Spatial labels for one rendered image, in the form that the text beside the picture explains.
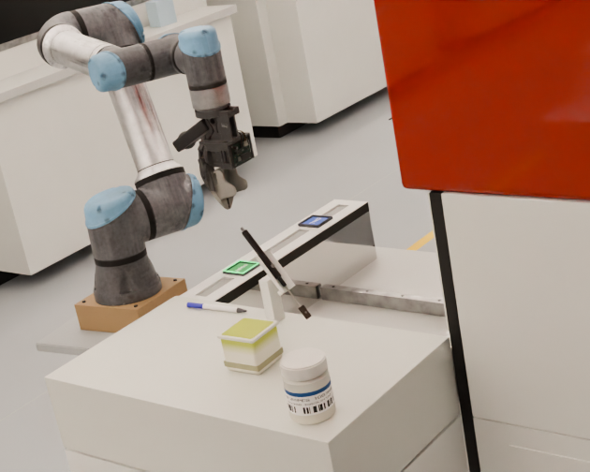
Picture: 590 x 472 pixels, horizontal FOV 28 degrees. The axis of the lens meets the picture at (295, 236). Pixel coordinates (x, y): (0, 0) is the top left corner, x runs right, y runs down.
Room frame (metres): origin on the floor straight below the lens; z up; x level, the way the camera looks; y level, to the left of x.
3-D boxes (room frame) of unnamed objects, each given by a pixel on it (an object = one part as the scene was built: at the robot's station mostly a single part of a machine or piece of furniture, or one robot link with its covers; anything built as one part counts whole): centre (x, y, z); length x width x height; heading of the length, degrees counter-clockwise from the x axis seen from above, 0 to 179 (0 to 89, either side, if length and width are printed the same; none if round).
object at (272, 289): (1.93, 0.05, 1.03); 0.06 x 0.04 x 0.13; 49
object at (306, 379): (1.58, 0.02, 1.01); 0.07 x 0.07 x 0.10
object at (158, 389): (1.82, 0.13, 0.89); 0.62 x 0.35 x 0.14; 49
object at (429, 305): (2.18, -0.23, 0.84); 0.50 x 0.02 x 0.03; 49
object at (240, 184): (2.24, 0.10, 1.14); 0.06 x 0.03 x 0.09; 49
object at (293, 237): (2.33, 0.04, 0.89); 0.55 x 0.09 x 0.14; 139
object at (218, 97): (2.23, 0.11, 1.33); 0.08 x 0.08 x 0.05
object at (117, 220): (2.45, 0.38, 1.05); 0.13 x 0.12 x 0.14; 117
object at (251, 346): (1.78, 0.11, 1.00); 0.07 x 0.07 x 0.07; 52
